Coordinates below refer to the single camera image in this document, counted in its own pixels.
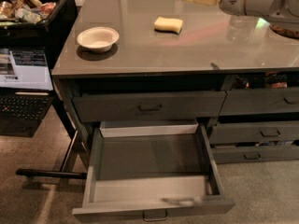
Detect snack packets in bin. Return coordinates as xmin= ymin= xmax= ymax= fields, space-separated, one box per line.
xmin=0 ymin=0 xmax=56 ymax=25

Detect grey top left drawer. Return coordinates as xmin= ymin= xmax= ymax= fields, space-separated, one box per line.
xmin=73 ymin=91 xmax=226 ymax=122

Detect yellow sponge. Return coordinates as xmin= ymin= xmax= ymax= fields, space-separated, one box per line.
xmin=154 ymin=17 xmax=183 ymax=34

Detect open grey bottom drawer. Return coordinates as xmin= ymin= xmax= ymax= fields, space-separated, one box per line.
xmin=73 ymin=125 xmax=235 ymax=223

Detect grey middle right drawer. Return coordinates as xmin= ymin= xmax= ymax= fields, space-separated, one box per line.
xmin=209 ymin=121 xmax=299 ymax=145

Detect black plastic bin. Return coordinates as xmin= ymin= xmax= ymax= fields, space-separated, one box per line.
xmin=0 ymin=0 xmax=78 ymax=47

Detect black stand leg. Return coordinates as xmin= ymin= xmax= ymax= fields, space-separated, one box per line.
xmin=15 ymin=132 xmax=87 ymax=180

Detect white paper bowl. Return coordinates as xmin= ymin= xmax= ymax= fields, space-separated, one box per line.
xmin=77 ymin=27 xmax=120 ymax=53

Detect white middle drawer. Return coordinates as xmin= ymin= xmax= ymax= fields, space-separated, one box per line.
xmin=99 ymin=119 xmax=198 ymax=138

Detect open black laptop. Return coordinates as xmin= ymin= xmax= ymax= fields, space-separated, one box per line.
xmin=0 ymin=49 xmax=54 ymax=137

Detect grey bottom right drawer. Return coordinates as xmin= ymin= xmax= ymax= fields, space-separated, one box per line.
xmin=212 ymin=145 xmax=299 ymax=164

